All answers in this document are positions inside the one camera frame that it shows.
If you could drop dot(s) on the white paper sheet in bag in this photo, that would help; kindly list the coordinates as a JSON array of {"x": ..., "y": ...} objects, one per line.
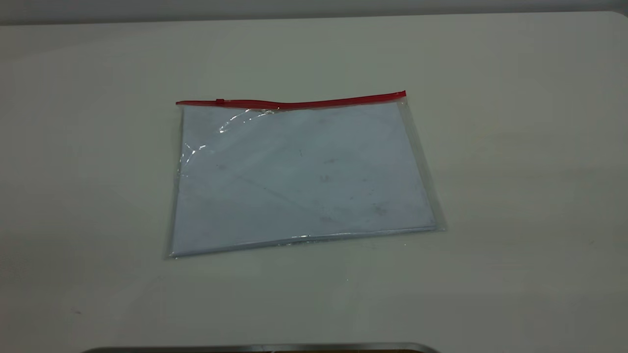
[{"x": 304, "y": 176}]

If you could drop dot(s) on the clear plastic zip bag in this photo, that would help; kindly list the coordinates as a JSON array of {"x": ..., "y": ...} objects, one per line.
[{"x": 412, "y": 147}]

